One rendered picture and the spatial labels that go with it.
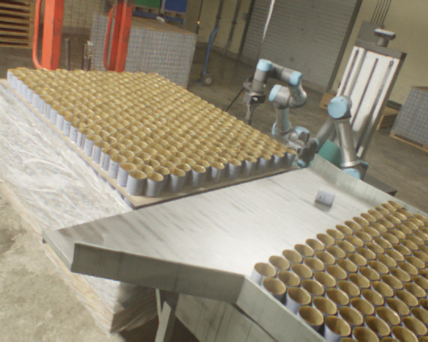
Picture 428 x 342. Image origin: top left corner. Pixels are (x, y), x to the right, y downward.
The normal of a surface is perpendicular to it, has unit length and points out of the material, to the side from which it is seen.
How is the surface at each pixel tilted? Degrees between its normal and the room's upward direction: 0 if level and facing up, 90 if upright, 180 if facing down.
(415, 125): 90
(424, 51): 90
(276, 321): 90
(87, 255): 90
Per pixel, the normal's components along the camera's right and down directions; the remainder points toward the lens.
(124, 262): -0.01, 0.40
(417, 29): -0.70, 0.13
